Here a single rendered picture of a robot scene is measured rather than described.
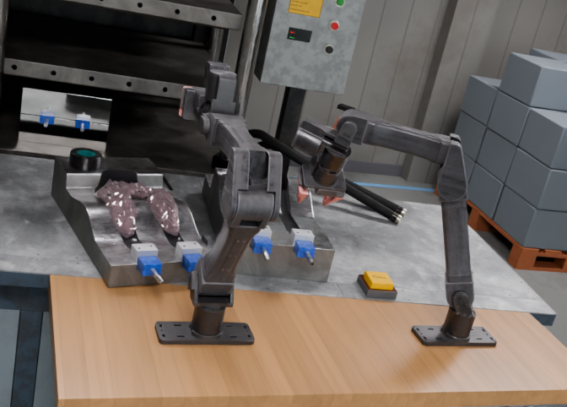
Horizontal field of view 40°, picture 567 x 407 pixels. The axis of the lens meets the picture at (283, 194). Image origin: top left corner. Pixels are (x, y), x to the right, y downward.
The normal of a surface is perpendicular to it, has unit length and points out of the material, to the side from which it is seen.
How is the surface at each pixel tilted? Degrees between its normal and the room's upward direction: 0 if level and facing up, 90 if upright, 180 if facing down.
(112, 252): 0
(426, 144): 87
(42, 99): 90
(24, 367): 90
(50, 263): 0
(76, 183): 78
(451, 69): 90
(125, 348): 0
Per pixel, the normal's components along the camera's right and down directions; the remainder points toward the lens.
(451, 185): -0.18, 0.32
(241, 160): 0.36, -0.06
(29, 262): 0.21, -0.91
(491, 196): -0.95, -0.10
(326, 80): 0.21, 0.39
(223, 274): 0.15, 0.80
